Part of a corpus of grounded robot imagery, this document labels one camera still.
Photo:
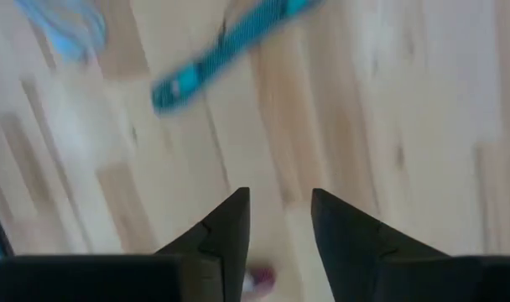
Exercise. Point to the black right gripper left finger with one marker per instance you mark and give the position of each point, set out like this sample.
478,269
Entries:
154,281

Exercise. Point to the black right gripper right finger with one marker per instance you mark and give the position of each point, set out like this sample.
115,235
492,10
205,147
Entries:
406,281

